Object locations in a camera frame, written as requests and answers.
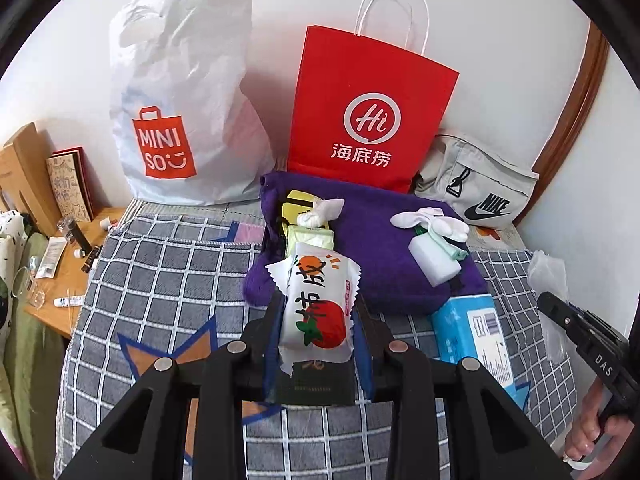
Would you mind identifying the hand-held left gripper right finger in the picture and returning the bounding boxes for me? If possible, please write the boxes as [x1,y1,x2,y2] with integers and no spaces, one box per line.
[350,300,571,480]

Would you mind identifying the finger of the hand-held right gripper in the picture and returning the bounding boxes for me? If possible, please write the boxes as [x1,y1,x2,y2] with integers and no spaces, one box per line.
[537,290,587,334]

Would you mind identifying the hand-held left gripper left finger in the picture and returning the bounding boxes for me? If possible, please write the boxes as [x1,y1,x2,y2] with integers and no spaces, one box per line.
[74,290,286,480]

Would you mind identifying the clear plastic bag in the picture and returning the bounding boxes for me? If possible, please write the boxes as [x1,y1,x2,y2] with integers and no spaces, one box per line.
[526,249,571,363]

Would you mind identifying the dark green box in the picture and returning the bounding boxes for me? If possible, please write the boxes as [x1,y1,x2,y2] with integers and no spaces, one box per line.
[274,360,357,407]

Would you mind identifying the white persimmon snack packet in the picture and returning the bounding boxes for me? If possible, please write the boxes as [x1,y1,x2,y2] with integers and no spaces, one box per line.
[264,242,362,376]

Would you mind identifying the green leaf tissue pack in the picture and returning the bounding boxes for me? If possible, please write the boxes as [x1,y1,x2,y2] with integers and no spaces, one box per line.
[286,224,335,261]

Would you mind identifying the person's right hand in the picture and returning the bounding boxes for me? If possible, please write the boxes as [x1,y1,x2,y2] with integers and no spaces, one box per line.
[564,379,634,463]

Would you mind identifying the blue tissue pack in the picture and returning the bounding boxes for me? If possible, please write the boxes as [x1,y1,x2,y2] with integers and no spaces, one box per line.
[431,294,518,396]

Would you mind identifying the white bottle with bow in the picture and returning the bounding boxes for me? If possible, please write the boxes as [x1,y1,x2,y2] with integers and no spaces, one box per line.
[408,232,468,288]

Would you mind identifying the grey checked blanket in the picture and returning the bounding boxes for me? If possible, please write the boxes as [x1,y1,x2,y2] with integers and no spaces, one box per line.
[57,197,591,480]

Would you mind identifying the purple towel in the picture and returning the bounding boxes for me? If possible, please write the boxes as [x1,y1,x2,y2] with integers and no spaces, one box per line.
[243,170,488,317]

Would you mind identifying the white crumpled tissue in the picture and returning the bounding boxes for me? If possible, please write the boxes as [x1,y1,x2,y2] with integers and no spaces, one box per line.
[296,198,346,231]

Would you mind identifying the white folded socks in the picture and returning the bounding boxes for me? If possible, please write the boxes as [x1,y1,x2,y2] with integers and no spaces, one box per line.
[390,206,471,243]

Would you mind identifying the yellow mini pouch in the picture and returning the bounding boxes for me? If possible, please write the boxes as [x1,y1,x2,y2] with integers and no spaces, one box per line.
[280,189,331,226]

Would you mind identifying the grey waist bag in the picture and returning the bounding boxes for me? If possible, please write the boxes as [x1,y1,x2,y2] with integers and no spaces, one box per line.
[414,132,541,226]

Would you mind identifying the wooden nightstand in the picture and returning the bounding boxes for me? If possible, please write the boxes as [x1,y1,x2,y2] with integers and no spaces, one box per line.
[24,207,126,338]

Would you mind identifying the black cylinder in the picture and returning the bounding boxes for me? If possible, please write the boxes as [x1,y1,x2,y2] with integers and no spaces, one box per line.
[60,217,93,256]

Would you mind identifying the white tube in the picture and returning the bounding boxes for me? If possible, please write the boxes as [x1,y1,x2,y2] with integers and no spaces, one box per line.
[35,237,66,278]

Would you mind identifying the green cloth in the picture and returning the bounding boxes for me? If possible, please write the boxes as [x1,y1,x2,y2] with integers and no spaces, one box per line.
[0,232,66,461]

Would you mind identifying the clear glass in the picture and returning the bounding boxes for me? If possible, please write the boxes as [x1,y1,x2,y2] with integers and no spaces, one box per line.
[12,265,46,308]

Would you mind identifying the red book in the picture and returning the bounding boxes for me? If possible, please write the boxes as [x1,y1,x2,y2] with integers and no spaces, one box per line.
[52,146,96,218]

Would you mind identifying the doodle cover book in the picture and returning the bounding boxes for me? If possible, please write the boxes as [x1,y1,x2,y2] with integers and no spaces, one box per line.
[46,152,94,222]

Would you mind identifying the white floral cloth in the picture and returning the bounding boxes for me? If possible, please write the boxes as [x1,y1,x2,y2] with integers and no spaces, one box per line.
[0,210,31,331]

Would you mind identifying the red paper bag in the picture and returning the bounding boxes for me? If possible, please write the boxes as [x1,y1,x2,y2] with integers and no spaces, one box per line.
[286,0,460,195]

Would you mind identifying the white plastic shopping bag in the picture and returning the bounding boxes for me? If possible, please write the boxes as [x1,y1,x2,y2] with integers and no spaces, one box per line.
[109,0,276,206]

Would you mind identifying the wooden board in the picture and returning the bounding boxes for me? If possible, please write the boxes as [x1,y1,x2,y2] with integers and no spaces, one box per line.
[0,122,61,238]

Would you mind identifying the wooden headboard frame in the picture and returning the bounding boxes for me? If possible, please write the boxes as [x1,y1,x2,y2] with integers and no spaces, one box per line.
[512,20,610,226]

